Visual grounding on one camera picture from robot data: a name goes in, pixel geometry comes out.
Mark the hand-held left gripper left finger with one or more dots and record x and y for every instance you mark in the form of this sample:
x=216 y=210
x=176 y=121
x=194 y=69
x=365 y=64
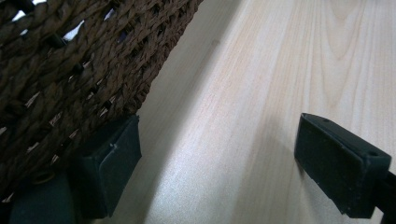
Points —
x=115 y=168

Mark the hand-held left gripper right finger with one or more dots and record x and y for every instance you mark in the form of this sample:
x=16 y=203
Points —
x=339 y=165

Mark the brown woven basket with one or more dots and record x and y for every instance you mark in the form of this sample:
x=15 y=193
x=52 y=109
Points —
x=77 y=71

